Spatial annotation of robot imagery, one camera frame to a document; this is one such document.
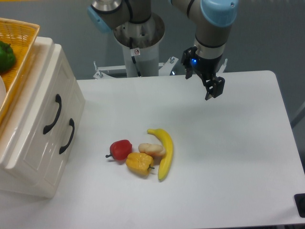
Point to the white drawer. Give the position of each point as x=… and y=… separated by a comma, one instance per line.
x=50, y=163
x=19, y=135

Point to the black drawer handle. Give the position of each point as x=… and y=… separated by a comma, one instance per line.
x=68, y=137
x=54, y=114

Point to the white plate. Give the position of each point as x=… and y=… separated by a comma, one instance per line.
x=3, y=92

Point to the black corner object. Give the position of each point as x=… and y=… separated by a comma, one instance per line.
x=300, y=204

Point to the white top drawer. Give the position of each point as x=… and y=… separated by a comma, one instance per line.
x=19, y=135

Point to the red bell pepper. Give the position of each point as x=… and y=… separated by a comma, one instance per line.
x=119, y=150

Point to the beige bread roll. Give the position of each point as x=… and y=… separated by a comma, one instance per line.
x=152, y=149

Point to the white bottom drawer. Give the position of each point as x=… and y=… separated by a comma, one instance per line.
x=50, y=163

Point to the yellow woven basket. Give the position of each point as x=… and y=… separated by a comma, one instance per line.
x=21, y=36

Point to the black top drawer handle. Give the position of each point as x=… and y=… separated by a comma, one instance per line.
x=54, y=114

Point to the black bottom drawer handle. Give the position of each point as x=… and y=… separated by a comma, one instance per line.
x=68, y=137

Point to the yellow banana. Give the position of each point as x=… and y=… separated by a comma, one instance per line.
x=167, y=143

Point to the green bell pepper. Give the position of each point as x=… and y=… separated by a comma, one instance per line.
x=7, y=57

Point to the yellow bell pepper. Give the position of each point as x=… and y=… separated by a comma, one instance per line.
x=140, y=163

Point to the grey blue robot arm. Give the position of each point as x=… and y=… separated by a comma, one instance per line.
x=213, y=19

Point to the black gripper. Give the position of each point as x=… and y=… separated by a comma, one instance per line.
x=205, y=69

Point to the white drawer cabinet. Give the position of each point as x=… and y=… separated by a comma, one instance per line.
x=25, y=180

